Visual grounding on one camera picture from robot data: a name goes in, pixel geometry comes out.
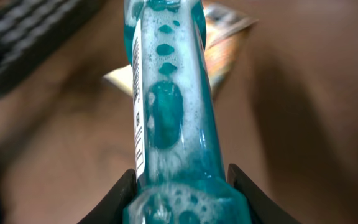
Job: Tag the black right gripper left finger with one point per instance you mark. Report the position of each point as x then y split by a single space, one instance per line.
110 209

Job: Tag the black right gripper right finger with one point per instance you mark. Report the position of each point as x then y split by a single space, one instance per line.
263 210

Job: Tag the teal mouthwash bottle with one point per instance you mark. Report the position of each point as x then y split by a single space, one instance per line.
178 163

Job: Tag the yellow snack bag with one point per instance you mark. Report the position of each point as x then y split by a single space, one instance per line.
225 27

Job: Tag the grey plastic shopping basket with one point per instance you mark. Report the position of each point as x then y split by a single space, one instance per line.
31 30

